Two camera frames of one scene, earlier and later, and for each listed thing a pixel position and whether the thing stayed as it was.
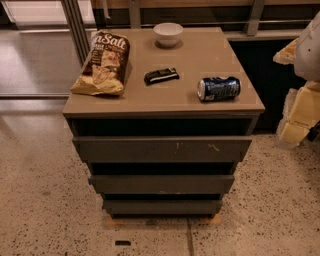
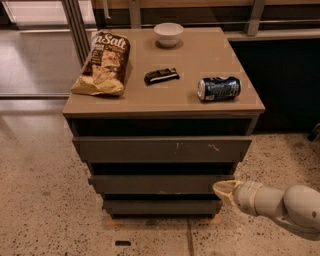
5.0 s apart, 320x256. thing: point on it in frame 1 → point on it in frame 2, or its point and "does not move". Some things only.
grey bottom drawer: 162,207 does not move
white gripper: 308,55 → 242,196
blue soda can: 218,88 does not move
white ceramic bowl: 167,33 does not move
